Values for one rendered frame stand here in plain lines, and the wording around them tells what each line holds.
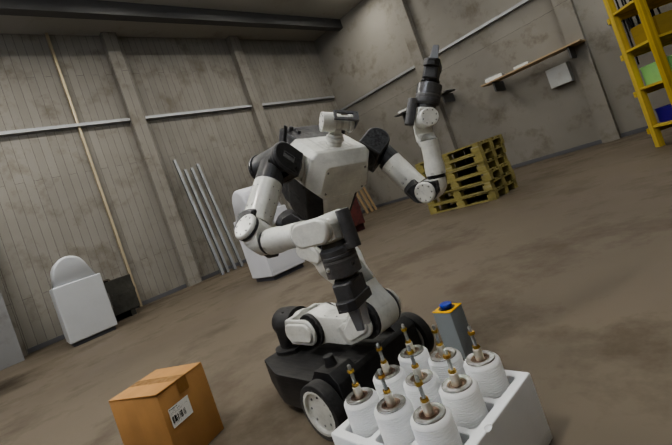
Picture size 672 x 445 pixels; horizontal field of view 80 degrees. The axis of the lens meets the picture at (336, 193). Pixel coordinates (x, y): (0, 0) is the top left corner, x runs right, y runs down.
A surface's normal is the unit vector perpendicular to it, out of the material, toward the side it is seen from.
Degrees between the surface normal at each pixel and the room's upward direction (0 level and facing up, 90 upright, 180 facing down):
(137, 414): 89
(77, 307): 90
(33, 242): 90
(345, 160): 83
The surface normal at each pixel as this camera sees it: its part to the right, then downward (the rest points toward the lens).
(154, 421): -0.40, 0.11
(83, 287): 0.61, -0.22
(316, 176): -0.12, 0.36
